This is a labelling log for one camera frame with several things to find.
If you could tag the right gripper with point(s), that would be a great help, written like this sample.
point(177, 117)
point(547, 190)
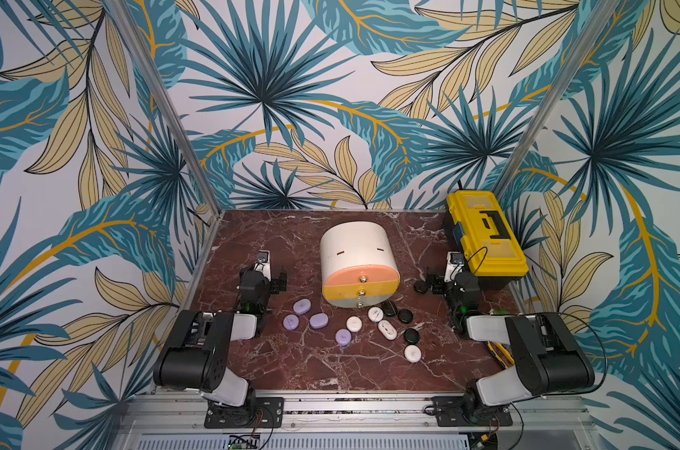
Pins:
point(441, 284)

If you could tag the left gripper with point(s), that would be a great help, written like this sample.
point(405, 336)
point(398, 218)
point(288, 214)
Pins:
point(269, 281)

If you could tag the black round earphone case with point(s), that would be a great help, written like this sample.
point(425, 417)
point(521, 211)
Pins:
point(405, 316)
point(421, 287)
point(411, 336)

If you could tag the white oblong earphone case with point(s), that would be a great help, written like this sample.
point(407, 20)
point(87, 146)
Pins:
point(387, 330)

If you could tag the orange top drawer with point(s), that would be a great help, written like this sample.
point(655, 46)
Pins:
point(362, 274)

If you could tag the white round earphone case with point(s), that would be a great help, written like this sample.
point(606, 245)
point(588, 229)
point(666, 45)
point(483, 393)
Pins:
point(375, 314)
point(354, 324)
point(413, 354)

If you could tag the white cylindrical drawer cabinet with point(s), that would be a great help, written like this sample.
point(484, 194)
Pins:
point(354, 243)

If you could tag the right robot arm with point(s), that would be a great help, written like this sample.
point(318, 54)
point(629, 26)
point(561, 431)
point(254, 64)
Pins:
point(546, 358)

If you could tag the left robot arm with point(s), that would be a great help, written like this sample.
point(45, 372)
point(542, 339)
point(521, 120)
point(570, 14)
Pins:
point(195, 355)

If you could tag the yellow middle drawer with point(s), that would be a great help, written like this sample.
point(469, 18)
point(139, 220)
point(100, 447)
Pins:
point(380, 290)

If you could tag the purple earphone case upper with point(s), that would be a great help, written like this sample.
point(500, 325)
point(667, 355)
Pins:
point(302, 306)

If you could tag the purple round earphone case left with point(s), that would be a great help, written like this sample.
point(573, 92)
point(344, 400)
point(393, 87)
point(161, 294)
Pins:
point(291, 322)

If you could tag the purple round earphone case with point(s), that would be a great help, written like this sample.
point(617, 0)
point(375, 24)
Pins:
point(291, 322)
point(343, 337)

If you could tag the purple earphone case middle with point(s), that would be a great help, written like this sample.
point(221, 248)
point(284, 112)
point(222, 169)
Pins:
point(319, 321)

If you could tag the yellow black toolbox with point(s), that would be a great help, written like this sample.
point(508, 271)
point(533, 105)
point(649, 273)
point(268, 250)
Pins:
point(480, 229)

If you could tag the purple round earphone case lower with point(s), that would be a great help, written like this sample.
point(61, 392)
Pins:
point(343, 337)

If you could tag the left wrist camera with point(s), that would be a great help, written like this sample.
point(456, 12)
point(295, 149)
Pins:
point(262, 264)

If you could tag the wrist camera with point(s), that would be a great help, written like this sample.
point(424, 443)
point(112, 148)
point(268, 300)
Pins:
point(454, 266)
point(262, 264)

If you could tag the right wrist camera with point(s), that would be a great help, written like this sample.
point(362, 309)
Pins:
point(454, 266)

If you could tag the yellow handled pliers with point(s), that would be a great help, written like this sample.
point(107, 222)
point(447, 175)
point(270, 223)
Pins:
point(501, 354)

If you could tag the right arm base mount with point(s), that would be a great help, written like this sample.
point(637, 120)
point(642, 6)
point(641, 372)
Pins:
point(456, 411)

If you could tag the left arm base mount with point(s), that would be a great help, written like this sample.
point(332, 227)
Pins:
point(256, 413)

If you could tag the aluminium front rail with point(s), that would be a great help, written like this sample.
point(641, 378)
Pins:
point(351, 420)

